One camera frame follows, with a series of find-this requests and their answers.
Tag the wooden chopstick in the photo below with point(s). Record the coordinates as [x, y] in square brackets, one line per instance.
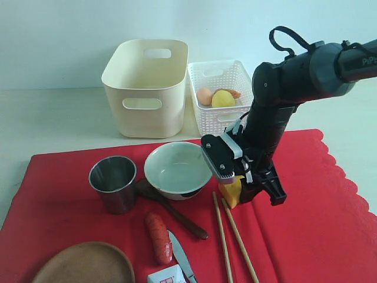
[240, 242]
[222, 238]

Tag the white red milk carton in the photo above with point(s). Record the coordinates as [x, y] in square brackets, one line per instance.
[172, 274]

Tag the brown egg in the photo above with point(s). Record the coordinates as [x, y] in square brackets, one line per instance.
[204, 96]

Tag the cream plastic storage bin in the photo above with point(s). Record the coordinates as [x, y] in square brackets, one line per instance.
[145, 83]

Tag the brown wooden plate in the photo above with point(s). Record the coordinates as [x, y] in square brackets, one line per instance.
[88, 262]

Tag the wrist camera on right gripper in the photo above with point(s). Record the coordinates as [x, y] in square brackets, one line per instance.
[224, 155]

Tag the red sausage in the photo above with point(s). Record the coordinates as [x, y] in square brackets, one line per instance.
[158, 232]

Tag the orange fried chicken piece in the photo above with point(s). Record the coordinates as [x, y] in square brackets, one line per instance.
[234, 93]

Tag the left wooden chopstick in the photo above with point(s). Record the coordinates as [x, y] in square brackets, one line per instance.
[222, 238]

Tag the stainless steel cup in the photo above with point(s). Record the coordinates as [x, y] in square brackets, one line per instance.
[113, 178]

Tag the yellow lemon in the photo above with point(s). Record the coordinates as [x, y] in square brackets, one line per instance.
[223, 98]

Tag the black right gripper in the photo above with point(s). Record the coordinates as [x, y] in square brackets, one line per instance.
[257, 165]

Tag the yellow cheese wedge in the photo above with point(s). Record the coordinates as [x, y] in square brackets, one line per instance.
[231, 192]

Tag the right wooden chopstick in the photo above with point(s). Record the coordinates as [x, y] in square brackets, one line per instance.
[240, 242]

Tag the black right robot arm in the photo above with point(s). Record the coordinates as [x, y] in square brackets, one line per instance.
[324, 71]

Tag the dark wooden spoon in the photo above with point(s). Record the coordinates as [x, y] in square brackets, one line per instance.
[146, 190]

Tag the red tablecloth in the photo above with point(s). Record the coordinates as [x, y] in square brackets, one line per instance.
[324, 231]

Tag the white perforated plastic basket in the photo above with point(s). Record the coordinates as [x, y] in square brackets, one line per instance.
[229, 74]

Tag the steel table knife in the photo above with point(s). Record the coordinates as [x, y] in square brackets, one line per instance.
[182, 258]

